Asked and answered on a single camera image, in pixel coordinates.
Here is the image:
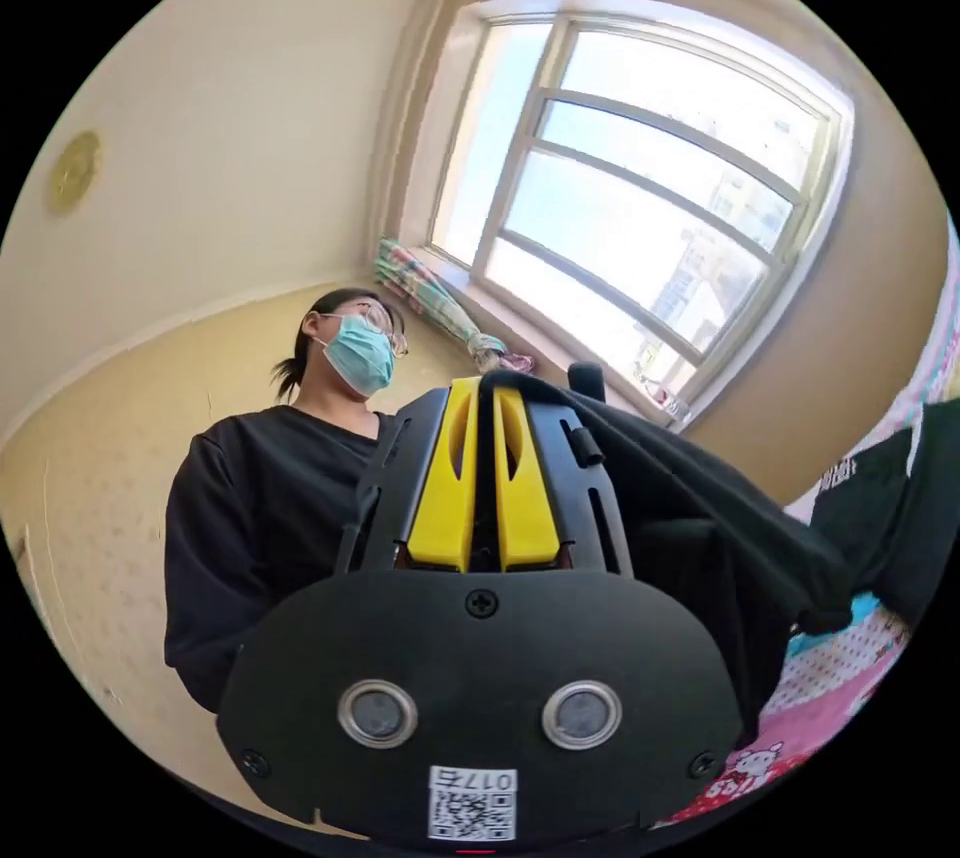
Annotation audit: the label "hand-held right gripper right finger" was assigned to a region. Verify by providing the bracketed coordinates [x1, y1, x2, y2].
[492, 389, 561, 571]

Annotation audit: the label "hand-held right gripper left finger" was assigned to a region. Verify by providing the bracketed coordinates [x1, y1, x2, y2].
[407, 377, 481, 573]

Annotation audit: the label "black pants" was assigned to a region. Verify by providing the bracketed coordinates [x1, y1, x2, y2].
[479, 362, 960, 751]

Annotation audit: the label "person's body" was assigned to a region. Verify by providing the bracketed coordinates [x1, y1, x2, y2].
[163, 287, 412, 718]

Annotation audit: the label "checked pastel curtain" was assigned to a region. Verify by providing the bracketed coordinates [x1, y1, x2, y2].
[373, 237, 535, 376]

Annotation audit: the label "round yellow ceiling lamp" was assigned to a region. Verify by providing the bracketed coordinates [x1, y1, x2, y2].
[47, 130, 104, 216]

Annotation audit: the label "window with white frame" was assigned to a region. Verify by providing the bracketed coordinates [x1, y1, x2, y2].
[428, 10, 856, 426]

